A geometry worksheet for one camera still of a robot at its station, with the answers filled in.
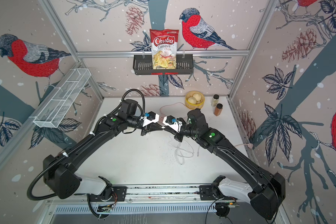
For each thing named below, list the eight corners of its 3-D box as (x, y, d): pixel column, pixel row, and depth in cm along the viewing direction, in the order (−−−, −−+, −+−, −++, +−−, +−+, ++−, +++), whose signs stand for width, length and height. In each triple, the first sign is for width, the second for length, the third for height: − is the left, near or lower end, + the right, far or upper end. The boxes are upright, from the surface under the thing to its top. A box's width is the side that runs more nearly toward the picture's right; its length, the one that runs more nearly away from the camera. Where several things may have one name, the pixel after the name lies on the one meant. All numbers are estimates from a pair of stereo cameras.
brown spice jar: (216, 117, 109) (220, 109, 101) (212, 113, 112) (215, 105, 104) (221, 114, 111) (224, 106, 103) (216, 110, 114) (219, 102, 106)
